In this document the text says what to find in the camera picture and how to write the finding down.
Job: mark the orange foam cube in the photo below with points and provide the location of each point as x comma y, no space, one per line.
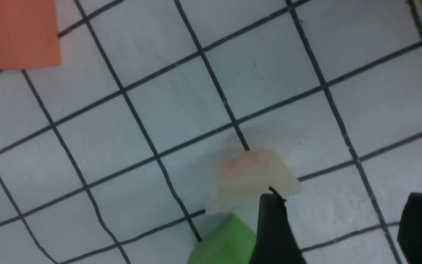
28,35

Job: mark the green foam cube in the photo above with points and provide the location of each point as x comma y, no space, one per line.
232,242

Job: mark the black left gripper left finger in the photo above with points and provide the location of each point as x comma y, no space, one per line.
275,242

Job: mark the checkered white tablecloth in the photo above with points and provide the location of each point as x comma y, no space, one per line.
110,157

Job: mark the pink dumpling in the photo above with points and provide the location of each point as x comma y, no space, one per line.
243,179

